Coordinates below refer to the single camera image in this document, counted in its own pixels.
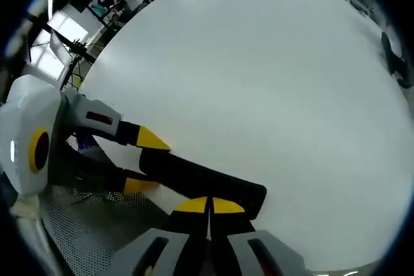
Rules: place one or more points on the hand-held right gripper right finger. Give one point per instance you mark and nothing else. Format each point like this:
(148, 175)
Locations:
(236, 247)

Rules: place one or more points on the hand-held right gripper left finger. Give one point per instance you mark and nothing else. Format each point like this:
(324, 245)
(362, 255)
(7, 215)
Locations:
(181, 243)

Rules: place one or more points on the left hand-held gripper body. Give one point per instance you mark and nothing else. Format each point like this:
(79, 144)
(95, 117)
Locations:
(22, 117)

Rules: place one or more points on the black remote control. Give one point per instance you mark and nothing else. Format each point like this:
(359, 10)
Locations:
(207, 179)

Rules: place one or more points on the person's blue patterned clothing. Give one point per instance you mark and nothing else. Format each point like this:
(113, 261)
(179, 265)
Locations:
(86, 145)

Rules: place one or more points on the grey mesh chair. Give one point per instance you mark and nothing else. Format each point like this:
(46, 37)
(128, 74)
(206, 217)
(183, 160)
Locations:
(97, 230)

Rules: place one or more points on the black tripod stand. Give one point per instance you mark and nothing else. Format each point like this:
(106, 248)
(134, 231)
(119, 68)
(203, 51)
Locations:
(72, 46)

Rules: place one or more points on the white monitor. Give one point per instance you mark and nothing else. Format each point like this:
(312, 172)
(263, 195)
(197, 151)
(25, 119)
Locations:
(59, 48)

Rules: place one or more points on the black headset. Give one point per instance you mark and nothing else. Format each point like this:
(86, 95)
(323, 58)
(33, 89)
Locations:
(395, 62)

